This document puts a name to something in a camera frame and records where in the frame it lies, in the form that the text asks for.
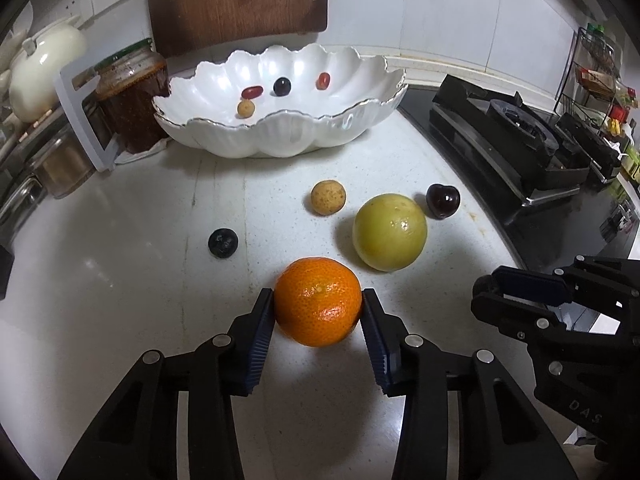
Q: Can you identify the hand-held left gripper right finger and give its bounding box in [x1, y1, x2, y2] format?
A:
[361, 287, 566, 480]

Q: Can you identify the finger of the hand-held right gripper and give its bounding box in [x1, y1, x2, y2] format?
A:
[471, 275, 571, 343]
[491, 255, 640, 311]

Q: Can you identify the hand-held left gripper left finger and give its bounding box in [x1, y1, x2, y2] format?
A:
[57, 287, 276, 480]

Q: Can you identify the orange mandarin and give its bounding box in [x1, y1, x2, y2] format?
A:
[273, 256, 363, 348]

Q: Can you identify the yellow-green orange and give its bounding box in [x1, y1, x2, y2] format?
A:
[352, 193, 428, 272]

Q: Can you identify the white scalloped bowl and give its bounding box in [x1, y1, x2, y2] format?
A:
[151, 43, 408, 158]

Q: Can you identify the black glass cooktop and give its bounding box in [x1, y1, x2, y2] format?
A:
[400, 75, 640, 281]

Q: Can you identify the black burner grate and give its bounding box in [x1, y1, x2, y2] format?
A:
[430, 74, 591, 206]
[557, 112, 623, 186]

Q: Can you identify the small white tray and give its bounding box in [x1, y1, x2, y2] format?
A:
[115, 137, 171, 166]

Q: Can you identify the white counter shelf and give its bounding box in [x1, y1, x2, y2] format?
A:
[0, 55, 126, 231]

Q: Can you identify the lidded steel pot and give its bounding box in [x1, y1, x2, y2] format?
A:
[30, 130, 98, 200]

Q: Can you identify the glass jar of red sauce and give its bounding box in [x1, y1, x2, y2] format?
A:
[94, 38, 171, 154]

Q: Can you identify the steel pan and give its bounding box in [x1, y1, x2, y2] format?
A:
[0, 175, 46, 226]

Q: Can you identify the wooden trivet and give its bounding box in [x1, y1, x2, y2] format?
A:
[27, 107, 68, 133]

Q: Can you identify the dark wooden cutting board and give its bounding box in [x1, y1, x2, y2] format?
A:
[144, 0, 329, 58]

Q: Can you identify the cream ceramic pot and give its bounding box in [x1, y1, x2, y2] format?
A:
[9, 15, 88, 123]

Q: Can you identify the black wire spice rack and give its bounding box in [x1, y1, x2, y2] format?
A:
[555, 25, 640, 161]

